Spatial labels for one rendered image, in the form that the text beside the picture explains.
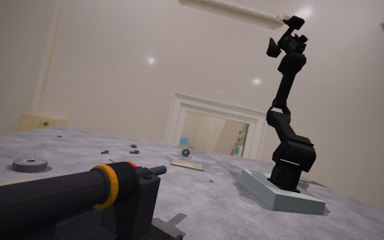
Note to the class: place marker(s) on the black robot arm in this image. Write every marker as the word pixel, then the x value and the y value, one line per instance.
pixel 293 148

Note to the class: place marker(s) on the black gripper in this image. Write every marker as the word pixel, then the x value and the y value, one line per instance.
pixel 294 22

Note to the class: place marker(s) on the orange ring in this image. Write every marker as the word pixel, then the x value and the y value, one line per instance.
pixel 114 186

